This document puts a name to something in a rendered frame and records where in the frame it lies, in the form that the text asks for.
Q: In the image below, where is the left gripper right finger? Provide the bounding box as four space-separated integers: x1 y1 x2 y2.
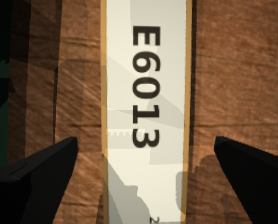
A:
214 136 278 224

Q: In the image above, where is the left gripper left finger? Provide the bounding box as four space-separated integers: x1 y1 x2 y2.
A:
0 137 78 224

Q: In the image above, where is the white welding electrode pack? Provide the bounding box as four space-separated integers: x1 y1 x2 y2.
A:
101 0 192 224

